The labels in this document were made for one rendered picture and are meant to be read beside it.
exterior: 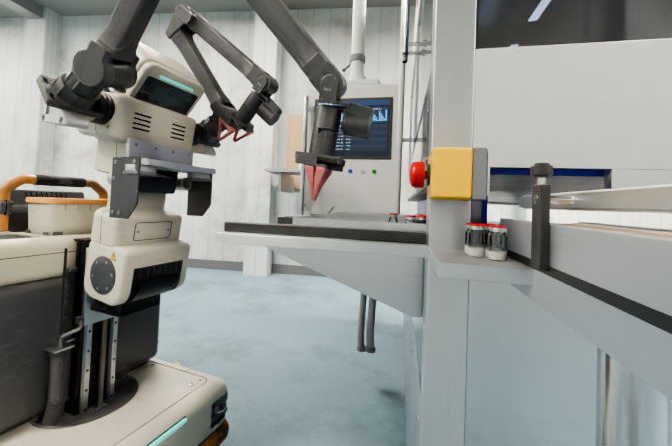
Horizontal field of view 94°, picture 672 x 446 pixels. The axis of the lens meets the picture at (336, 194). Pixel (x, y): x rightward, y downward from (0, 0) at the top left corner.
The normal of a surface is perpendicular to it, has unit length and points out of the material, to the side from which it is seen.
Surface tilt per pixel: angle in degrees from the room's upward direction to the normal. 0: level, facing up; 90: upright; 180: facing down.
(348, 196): 90
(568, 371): 90
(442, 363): 90
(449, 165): 90
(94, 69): 107
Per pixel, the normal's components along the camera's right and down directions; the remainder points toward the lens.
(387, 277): -0.20, -0.04
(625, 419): -0.77, -0.05
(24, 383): 0.93, 0.03
